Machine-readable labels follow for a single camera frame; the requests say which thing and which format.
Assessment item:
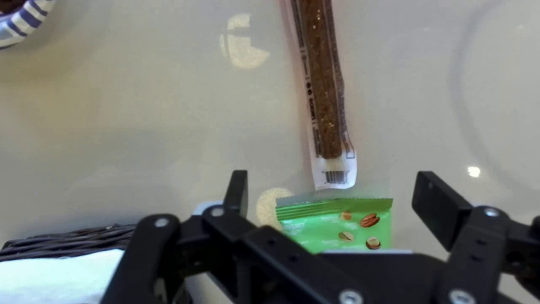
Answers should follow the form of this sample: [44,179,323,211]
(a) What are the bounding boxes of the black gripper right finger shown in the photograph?
[412,170,540,304]

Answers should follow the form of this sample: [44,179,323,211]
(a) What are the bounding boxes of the brown meat stick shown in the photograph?
[289,0,360,191]

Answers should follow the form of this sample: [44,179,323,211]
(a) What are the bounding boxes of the green snack packet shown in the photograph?
[276,191,395,256]

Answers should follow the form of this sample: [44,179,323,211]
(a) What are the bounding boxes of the black basket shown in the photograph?
[0,223,141,263]

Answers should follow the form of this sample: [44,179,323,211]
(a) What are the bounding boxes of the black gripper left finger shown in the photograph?
[100,169,340,304]

